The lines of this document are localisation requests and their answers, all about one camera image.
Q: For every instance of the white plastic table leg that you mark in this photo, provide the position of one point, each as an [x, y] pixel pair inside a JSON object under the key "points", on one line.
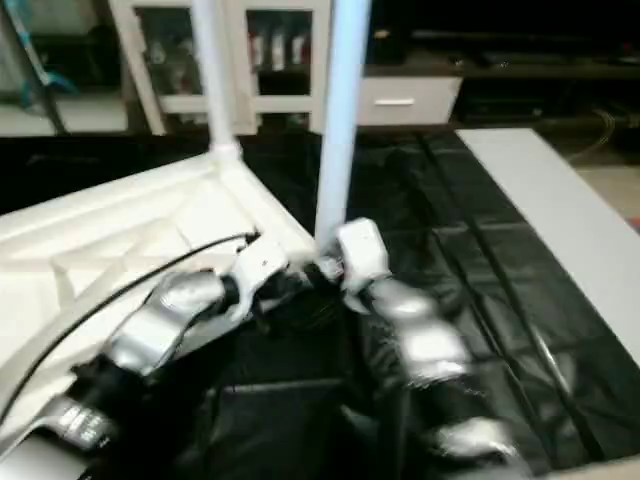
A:
{"points": [[340, 125], [215, 75]]}

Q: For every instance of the white plastic table top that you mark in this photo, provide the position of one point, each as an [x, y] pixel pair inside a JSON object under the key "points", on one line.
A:
{"points": [[100, 240]]}

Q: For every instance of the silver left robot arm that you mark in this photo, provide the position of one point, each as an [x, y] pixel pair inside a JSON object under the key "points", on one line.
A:
{"points": [[150, 330]]}

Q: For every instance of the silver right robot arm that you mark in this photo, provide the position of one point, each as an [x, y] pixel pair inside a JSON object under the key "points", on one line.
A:
{"points": [[430, 340]]}

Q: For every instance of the black work mat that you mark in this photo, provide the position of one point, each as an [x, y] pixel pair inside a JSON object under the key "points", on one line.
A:
{"points": [[475, 275]]}

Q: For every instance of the white drawer cabinet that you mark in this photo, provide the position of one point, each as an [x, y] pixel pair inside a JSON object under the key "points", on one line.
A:
{"points": [[400, 100]]}

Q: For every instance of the white glass door cabinet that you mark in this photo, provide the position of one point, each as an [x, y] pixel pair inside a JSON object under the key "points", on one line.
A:
{"points": [[240, 102]]}

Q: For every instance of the black box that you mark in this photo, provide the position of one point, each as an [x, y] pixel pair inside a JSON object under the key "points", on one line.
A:
{"points": [[390, 35]]}

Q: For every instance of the white flat board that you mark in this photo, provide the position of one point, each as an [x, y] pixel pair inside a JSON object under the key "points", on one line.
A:
{"points": [[565, 200]]}

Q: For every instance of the black low desk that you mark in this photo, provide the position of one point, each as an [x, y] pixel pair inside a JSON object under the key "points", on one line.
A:
{"points": [[540, 75]]}

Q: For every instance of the grey pole stand blue brackets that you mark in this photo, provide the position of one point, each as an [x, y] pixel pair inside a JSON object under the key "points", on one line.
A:
{"points": [[50, 85]]}

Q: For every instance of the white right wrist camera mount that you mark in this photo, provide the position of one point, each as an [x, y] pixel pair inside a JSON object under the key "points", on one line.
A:
{"points": [[362, 255]]}

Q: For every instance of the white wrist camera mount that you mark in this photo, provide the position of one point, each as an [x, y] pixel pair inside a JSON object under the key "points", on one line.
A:
{"points": [[362, 255], [260, 265]]}

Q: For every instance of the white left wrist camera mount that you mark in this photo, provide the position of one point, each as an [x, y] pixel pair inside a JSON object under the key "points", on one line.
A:
{"points": [[260, 265]]}

